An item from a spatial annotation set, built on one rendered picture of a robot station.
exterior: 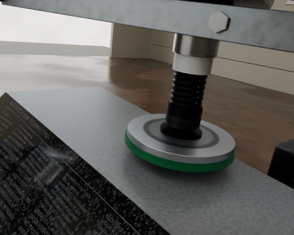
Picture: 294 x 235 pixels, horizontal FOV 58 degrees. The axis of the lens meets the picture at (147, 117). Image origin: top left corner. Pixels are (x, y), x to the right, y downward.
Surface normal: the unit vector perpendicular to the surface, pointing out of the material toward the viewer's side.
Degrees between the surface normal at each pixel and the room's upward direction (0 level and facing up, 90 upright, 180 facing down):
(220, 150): 0
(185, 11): 90
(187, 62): 90
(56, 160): 45
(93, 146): 0
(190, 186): 0
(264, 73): 90
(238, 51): 90
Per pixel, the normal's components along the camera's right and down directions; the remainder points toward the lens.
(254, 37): -0.48, 0.23
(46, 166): -0.44, -0.57
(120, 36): 0.65, 0.33
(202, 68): 0.36, 0.35
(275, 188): 0.12, -0.94
